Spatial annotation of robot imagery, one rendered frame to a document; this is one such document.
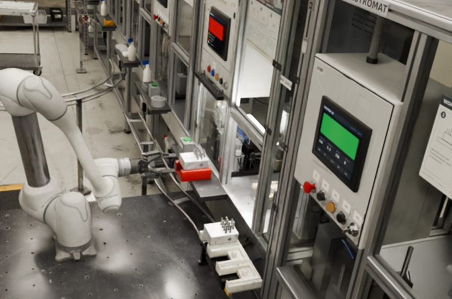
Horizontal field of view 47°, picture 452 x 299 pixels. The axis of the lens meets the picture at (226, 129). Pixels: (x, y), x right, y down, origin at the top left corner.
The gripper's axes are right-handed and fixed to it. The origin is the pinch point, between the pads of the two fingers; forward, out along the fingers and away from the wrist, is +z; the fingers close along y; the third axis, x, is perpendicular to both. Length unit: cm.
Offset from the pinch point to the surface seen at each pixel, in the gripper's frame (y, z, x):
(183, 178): -5.8, 5.9, -6.0
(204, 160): 2.3, 16.6, -4.5
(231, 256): -12, 11, -61
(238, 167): -3.7, 35.7, -4.1
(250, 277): -11, 13, -76
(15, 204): -98, -78, 128
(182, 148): 0.8, 10.3, 13.4
